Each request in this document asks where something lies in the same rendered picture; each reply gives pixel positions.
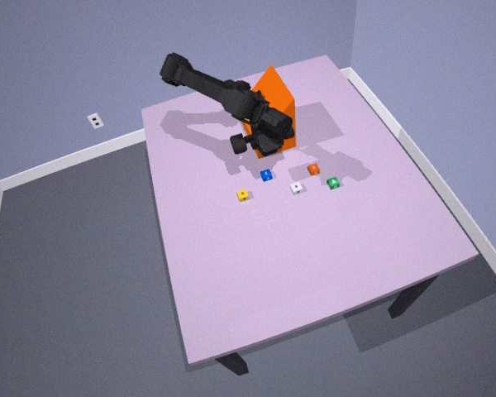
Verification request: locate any small yellow block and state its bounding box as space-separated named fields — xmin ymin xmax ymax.
xmin=237 ymin=189 xmax=249 ymax=202

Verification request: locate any small blue block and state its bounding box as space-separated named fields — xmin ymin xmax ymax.
xmin=260 ymin=169 xmax=272 ymax=182

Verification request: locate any small white block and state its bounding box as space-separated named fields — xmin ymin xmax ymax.
xmin=290 ymin=182 xmax=303 ymax=195

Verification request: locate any green block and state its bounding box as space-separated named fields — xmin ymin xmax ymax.
xmin=327 ymin=176 xmax=340 ymax=189

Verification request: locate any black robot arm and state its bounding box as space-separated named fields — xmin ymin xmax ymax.
xmin=160 ymin=52 xmax=293 ymax=156

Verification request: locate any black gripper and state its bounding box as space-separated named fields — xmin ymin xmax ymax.
xmin=230 ymin=125 xmax=294 ymax=154

